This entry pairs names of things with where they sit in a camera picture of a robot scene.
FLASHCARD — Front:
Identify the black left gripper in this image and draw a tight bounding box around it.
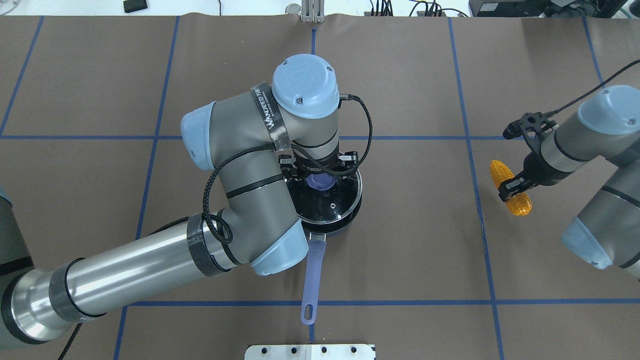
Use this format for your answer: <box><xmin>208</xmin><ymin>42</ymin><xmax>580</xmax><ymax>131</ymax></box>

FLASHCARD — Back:
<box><xmin>279</xmin><ymin>150</ymin><xmax>359</xmax><ymax>182</ymax></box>

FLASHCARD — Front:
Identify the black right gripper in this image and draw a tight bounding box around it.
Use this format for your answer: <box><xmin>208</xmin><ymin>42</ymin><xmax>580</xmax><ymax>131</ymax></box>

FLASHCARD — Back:
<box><xmin>498</xmin><ymin>152</ymin><xmax>563</xmax><ymax>202</ymax></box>

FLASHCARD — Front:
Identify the yellow toy corn cob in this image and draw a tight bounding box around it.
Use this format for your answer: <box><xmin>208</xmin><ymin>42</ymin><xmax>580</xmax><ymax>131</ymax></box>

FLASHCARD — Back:
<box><xmin>489</xmin><ymin>160</ymin><xmax>533</xmax><ymax>216</ymax></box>

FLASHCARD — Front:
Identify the glass lid blue knob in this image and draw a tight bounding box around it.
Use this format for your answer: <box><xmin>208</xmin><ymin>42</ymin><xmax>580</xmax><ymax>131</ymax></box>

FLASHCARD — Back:
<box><xmin>285</xmin><ymin>170</ymin><xmax>363</xmax><ymax>225</ymax></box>

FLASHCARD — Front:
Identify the dark blue saucepan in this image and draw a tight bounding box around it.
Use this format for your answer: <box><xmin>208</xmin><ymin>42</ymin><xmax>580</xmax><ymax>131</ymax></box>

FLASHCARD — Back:
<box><xmin>295</xmin><ymin>165</ymin><xmax>363</xmax><ymax>327</ymax></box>

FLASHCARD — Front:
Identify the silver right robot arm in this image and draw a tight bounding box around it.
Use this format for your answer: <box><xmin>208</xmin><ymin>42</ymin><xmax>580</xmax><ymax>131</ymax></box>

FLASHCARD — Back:
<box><xmin>489</xmin><ymin>84</ymin><xmax>640</xmax><ymax>278</ymax></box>

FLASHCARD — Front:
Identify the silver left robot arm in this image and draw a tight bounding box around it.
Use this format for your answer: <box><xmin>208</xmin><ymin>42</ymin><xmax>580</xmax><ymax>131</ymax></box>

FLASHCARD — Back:
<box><xmin>1</xmin><ymin>54</ymin><xmax>366</xmax><ymax>350</ymax></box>

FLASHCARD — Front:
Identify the black laptop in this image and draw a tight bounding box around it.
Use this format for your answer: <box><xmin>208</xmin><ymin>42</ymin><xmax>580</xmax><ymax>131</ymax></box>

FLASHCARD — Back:
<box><xmin>468</xmin><ymin>0</ymin><xmax>628</xmax><ymax>19</ymax></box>

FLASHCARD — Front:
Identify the brown paper table mat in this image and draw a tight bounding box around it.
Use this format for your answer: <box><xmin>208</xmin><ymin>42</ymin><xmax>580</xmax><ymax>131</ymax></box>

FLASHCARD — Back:
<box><xmin>1</xmin><ymin>13</ymin><xmax>639</xmax><ymax>360</ymax></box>

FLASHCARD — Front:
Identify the small black puck device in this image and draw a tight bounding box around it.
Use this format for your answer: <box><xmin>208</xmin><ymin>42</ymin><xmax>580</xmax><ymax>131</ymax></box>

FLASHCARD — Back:
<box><xmin>122</xmin><ymin>0</ymin><xmax>148</xmax><ymax>14</ymax></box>

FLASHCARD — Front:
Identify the aluminium frame post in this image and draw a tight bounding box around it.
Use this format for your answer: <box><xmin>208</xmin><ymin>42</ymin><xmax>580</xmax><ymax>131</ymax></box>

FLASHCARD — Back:
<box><xmin>300</xmin><ymin>0</ymin><xmax>325</xmax><ymax>23</ymax></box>

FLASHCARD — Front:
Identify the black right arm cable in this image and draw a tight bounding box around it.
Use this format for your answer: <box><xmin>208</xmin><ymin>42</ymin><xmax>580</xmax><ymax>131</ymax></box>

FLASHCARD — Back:
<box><xmin>545</xmin><ymin>59</ymin><xmax>640</xmax><ymax>118</ymax></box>

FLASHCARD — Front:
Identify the white pillar with base plate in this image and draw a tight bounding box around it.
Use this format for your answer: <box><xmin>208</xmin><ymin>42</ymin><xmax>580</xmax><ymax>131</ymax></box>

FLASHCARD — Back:
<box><xmin>244</xmin><ymin>343</ymin><xmax>377</xmax><ymax>360</ymax></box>

